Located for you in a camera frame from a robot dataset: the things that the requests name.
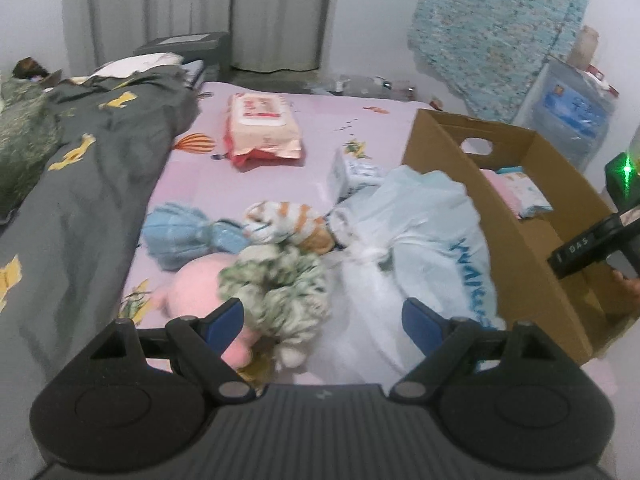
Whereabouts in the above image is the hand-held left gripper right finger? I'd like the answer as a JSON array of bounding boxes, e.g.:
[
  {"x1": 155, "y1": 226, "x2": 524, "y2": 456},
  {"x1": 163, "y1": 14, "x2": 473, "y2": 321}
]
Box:
[{"x1": 389, "y1": 297, "x2": 556, "y2": 403}]

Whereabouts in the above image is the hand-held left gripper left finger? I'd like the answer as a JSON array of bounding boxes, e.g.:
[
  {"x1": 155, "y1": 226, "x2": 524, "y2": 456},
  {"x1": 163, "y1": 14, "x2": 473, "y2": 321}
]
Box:
[{"x1": 87, "y1": 297, "x2": 258, "y2": 403}]

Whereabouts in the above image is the pink plush toy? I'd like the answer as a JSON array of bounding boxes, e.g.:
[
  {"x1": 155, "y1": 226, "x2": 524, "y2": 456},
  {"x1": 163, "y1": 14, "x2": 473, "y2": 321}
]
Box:
[{"x1": 150, "y1": 254, "x2": 261, "y2": 368}]

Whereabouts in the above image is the green white cloth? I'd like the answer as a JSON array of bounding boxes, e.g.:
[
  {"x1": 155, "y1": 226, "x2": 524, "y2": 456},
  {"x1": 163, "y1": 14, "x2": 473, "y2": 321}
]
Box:
[{"x1": 220, "y1": 245, "x2": 332, "y2": 368}]

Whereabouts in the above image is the white tissue packet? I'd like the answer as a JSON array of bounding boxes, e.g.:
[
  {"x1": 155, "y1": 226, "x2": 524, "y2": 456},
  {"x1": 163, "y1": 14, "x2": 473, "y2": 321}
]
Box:
[{"x1": 482, "y1": 169, "x2": 555, "y2": 220}]

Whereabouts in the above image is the white plastic bag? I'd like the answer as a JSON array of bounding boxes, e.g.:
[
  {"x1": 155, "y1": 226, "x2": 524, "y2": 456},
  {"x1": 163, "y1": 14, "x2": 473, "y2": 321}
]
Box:
[{"x1": 320, "y1": 166, "x2": 506, "y2": 376}]

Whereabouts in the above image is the brown cardboard box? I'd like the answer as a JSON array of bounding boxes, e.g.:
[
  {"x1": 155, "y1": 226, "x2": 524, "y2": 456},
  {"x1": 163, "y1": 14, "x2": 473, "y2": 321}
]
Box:
[{"x1": 401, "y1": 108, "x2": 640, "y2": 366}]

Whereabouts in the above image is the light blue towel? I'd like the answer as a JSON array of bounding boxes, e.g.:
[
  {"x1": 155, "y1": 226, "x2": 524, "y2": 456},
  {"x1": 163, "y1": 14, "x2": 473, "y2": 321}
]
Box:
[{"x1": 141, "y1": 202, "x2": 251, "y2": 272}]

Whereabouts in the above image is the white tissue pack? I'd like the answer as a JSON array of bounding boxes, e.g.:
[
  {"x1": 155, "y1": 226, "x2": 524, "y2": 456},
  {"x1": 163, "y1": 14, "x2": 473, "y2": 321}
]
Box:
[{"x1": 327, "y1": 150, "x2": 388, "y2": 203}]

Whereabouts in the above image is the person's right hand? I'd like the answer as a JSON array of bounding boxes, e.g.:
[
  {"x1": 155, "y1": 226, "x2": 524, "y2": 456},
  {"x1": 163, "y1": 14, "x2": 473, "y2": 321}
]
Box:
[{"x1": 612, "y1": 269, "x2": 640, "y2": 311}]

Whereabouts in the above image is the orange striped white sock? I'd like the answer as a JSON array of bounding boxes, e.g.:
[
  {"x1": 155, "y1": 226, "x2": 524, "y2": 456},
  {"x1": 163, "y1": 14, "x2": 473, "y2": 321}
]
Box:
[{"x1": 242, "y1": 201, "x2": 337, "y2": 255}]

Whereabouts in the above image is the blue water jug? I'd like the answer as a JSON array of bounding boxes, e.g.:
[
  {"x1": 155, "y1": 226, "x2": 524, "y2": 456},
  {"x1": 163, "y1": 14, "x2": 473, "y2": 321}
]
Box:
[{"x1": 530, "y1": 57, "x2": 618, "y2": 171}]

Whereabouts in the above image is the red white package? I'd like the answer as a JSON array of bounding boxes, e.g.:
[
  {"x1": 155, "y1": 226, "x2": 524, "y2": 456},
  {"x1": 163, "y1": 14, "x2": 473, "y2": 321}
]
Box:
[{"x1": 585, "y1": 62, "x2": 621, "y2": 98}]

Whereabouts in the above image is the pink wet wipes pack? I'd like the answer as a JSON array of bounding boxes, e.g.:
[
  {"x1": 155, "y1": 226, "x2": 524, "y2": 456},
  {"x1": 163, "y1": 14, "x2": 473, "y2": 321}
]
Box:
[{"x1": 222, "y1": 92, "x2": 305, "y2": 168}]

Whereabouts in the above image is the grey printed duvet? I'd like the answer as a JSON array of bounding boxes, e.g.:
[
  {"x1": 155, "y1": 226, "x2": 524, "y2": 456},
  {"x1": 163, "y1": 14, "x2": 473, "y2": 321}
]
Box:
[{"x1": 0, "y1": 62, "x2": 201, "y2": 411}]

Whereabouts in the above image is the beige cardboard roll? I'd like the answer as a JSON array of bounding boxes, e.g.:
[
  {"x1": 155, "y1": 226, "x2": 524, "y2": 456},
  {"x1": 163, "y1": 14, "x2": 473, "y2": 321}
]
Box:
[{"x1": 572, "y1": 25, "x2": 600, "y2": 68}]

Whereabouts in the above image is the pink printed bed sheet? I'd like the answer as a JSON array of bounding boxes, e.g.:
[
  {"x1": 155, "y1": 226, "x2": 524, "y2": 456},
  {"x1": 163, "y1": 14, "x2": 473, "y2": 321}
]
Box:
[{"x1": 117, "y1": 80, "x2": 618, "y2": 401}]

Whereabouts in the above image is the blue speckled hanging cloth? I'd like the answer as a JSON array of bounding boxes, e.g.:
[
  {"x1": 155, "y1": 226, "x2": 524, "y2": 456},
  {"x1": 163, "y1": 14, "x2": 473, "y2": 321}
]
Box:
[{"x1": 407, "y1": 0, "x2": 598, "y2": 123}]

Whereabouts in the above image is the clear plastic bottle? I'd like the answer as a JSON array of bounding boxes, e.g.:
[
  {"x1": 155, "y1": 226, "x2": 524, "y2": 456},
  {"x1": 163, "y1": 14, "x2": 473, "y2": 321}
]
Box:
[{"x1": 332, "y1": 74, "x2": 418, "y2": 100}]

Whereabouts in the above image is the white clothes pile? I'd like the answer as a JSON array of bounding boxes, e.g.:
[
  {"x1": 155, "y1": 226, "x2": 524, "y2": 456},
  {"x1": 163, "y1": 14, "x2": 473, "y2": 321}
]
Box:
[{"x1": 92, "y1": 52, "x2": 183, "y2": 78}]

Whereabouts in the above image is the grey storage box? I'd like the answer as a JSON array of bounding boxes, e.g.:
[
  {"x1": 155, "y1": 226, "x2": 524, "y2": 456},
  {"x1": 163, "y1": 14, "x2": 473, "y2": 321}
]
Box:
[{"x1": 132, "y1": 31, "x2": 233, "y2": 81}]

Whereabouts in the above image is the dark clothes pile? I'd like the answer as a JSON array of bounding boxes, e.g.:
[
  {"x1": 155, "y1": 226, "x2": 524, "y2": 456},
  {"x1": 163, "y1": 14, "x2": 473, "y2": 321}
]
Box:
[{"x1": 0, "y1": 77, "x2": 63, "y2": 218}]

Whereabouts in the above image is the dark brown object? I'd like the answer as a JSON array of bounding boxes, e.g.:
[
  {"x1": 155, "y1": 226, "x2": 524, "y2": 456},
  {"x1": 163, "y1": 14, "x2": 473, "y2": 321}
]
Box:
[{"x1": 12, "y1": 57, "x2": 63, "y2": 83}]

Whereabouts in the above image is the grey curtain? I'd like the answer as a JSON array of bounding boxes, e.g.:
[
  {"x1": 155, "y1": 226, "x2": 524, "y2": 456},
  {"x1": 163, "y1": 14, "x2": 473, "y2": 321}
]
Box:
[{"x1": 62, "y1": 0, "x2": 343, "y2": 73}]

